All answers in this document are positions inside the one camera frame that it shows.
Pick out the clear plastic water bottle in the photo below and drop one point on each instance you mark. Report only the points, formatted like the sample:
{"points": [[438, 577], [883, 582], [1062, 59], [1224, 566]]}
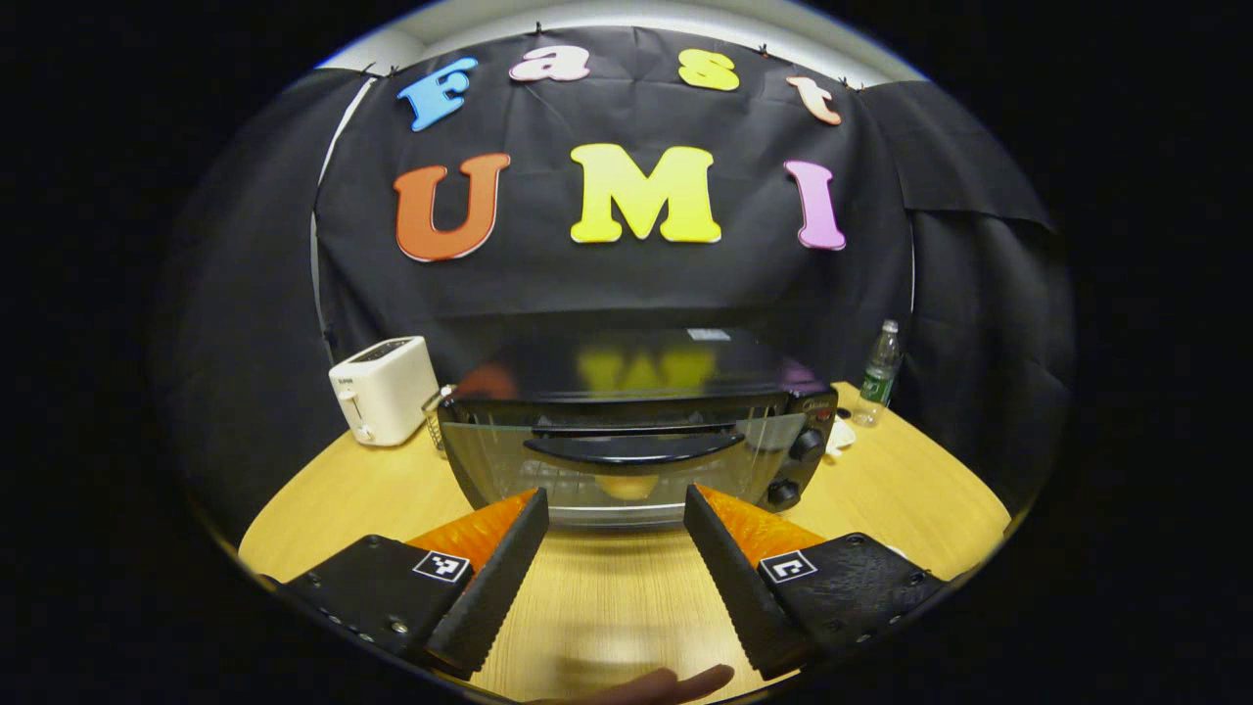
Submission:
{"points": [[880, 377]]}

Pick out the round bread bun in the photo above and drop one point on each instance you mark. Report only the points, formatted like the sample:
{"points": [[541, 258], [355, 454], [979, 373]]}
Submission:
{"points": [[626, 486]]}

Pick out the black backdrop cloth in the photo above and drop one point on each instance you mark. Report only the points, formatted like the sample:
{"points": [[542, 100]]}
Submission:
{"points": [[607, 284]]}

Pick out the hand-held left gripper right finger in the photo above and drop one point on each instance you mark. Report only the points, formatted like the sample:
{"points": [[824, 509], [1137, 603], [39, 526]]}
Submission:
{"points": [[734, 578]]}

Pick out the white compartment dish with beans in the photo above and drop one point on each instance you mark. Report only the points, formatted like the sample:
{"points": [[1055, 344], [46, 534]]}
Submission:
{"points": [[839, 438]]}

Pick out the black electric oven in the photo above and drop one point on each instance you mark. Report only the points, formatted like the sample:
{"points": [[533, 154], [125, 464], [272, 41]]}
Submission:
{"points": [[636, 392]]}

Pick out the white toaster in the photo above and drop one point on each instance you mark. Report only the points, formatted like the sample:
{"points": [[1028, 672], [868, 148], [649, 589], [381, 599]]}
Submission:
{"points": [[387, 387]]}

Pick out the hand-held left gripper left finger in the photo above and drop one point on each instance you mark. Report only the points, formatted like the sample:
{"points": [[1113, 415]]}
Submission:
{"points": [[494, 578]]}

